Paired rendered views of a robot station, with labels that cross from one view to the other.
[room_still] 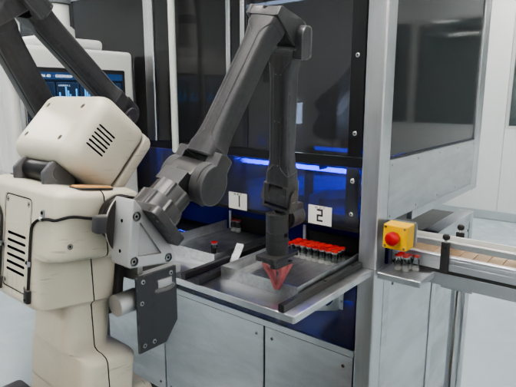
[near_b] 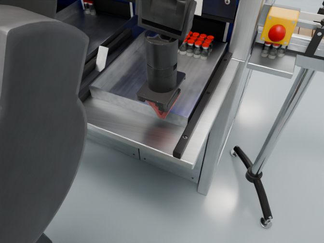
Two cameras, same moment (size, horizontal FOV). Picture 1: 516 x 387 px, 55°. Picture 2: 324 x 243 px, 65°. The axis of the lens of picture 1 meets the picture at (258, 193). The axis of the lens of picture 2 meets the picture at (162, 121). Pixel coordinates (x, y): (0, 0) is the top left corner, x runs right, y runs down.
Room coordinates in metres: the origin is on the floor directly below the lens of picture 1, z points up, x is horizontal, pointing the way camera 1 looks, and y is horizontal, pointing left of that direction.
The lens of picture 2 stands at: (0.82, 0.04, 1.32)
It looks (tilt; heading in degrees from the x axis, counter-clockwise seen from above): 48 degrees down; 347
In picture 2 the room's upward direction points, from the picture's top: straight up
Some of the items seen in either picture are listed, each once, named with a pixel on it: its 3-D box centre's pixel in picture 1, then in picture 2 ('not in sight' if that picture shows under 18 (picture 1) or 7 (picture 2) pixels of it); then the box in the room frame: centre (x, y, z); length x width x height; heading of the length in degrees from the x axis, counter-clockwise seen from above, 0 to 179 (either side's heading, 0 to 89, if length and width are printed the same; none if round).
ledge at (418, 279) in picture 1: (407, 272); (272, 58); (1.39, -0.44, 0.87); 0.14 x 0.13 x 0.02; 141
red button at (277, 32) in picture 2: (392, 238); (276, 32); (1.33, -0.38, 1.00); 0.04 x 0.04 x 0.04; 51
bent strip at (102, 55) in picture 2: (225, 258); (90, 69); (1.41, 0.10, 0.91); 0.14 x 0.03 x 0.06; 140
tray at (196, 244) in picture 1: (220, 239); (78, 32); (1.64, 0.13, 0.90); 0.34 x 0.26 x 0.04; 141
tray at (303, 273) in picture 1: (292, 265); (165, 67); (1.39, -0.10, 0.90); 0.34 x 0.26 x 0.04; 142
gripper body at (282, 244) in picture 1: (276, 245); (161, 75); (1.20, -0.05, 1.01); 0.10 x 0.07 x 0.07; 141
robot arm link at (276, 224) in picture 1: (278, 221); (162, 46); (1.21, -0.05, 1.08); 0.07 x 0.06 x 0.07; 146
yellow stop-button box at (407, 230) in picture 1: (399, 235); (279, 24); (1.37, -0.41, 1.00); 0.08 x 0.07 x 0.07; 141
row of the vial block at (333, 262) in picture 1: (312, 253); (180, 45); (1.47, -0.17, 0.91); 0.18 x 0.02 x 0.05; 52
